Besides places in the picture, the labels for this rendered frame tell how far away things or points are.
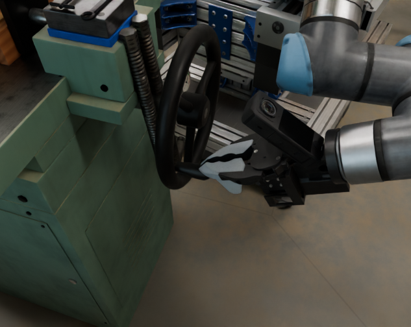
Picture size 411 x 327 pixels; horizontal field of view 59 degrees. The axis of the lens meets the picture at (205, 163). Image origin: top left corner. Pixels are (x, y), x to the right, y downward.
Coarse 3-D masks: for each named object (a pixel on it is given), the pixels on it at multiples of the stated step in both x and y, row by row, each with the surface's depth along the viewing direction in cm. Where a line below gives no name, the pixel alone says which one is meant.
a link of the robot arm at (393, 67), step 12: (408, 36) 47; (384, 48) 44; (396, 48) 44; (408, 48) 45; (384, 60) 44; (396, 60) 43; (408, 60) 43; (372, 72) 44; (384, 72) 44; (396, 72) 43; (408, 72) 43; (372, 84) 44; (384, 84) 44; (396, 84) 44; (408, 84) 43; (372, 96) 45; (384, 96) 45; (396, 96) 44; (408, 96) 42
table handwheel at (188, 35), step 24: (192, 48) 53; (216, 48) 66; (168, 72) 51; (216, 72) 72; (168, 96) 51; (192, 96) 63; (216, 96) 76; (168, 120) 51; (192, 120) 62; (168, 144) 53; (192, 144) 68; (168, 168) 56
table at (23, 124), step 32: (0, 64) 58; (32, 64) 58; (160, 64) 67; (0, 96) 53; (32, 96) 53; (64, 96) 57; (0, 128) 49; (32, 128) 52; (0, 160) 47; (0, 192) 49
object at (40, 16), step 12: (0, 0) 53; (12, 0) 54; (24, 0) 56; (36, 0) 59; (12, 12) 55; (24, 12) 57; (36, 12) 57; (12, 24) 55; (24, 24) 57; (36, 24) 59; (12, 36) 57; (24, 36) 58; (24, 48) 58
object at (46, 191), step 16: (80, 128) 64; (96, 128) 69; (112, 128) 75; (80, 144) 65; (96, 144) 70; (64, 160) 61; (80, 160) 66; (32, 176) 56; (48, 176) 58; (64, 176) 62; (80, 176) 67; (16, 192) 60; (32, 192) 58; (48, 192) 59; (64, 192) 64; (48, 208) 61
